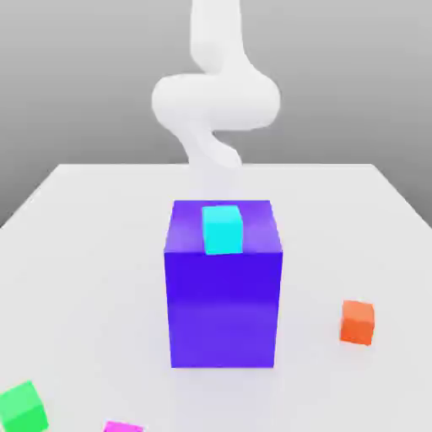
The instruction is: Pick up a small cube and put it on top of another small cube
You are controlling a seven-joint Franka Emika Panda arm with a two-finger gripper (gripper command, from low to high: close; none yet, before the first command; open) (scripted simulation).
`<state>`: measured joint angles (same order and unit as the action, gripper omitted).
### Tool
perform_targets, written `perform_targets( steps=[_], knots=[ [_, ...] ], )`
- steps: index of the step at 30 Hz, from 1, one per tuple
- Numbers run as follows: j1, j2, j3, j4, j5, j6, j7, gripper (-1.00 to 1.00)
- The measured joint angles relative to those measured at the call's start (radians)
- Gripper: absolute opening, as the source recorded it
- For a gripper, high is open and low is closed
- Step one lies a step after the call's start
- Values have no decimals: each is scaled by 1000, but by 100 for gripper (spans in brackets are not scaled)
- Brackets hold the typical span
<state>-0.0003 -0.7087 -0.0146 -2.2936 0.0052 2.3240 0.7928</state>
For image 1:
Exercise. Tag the small magenta cube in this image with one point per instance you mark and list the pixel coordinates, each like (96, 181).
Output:
(122, 427)

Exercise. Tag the small orange cube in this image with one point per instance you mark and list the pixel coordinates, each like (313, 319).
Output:
(357, 324)

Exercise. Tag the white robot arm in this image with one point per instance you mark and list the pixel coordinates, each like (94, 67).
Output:
(216, 101)

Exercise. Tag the small green cube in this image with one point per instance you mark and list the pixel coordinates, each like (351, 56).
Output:
(22, 410)

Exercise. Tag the large purple box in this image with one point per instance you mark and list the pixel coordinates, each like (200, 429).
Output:
(221, 303)

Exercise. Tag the small cyan cube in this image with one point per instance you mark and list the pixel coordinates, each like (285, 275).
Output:
(222, 233)

